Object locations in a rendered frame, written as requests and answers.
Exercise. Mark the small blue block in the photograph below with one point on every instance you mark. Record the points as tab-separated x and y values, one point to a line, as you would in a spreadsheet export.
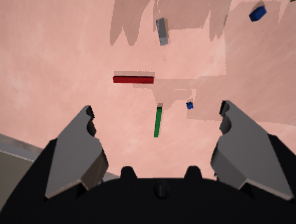
189	105
258	13

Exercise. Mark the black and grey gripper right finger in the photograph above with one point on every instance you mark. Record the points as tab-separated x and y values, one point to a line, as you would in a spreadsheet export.
255	162

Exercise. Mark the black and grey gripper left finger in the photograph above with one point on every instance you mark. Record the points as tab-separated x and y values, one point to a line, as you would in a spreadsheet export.
68	166

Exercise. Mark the dark red rod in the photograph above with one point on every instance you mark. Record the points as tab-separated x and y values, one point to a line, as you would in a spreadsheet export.
134	79

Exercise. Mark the grey rectangular block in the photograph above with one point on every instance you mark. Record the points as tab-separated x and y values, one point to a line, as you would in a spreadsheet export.
162	31

